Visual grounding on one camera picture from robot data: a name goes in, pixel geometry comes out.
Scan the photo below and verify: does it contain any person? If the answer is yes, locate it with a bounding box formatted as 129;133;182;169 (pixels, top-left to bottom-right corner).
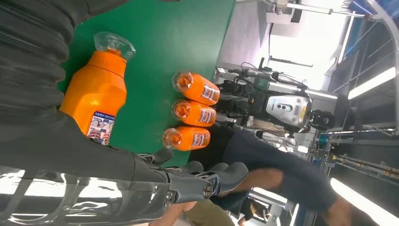
237;199;271;226
149;199;234;226
190;124;399;226

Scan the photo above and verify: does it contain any green table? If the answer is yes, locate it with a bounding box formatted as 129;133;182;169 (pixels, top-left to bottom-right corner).
57;0;236;168

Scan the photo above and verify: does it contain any silver and black humanoid robot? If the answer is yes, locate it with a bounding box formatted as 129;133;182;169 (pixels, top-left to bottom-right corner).
215;57;336;147

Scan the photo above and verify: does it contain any white ceiling light strip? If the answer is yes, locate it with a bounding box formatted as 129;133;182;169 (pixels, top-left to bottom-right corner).
330;178;399;226
347;67;397;100

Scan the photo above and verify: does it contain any white metal frame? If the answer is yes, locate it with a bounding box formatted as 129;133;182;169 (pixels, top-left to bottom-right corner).
265;0;365;25

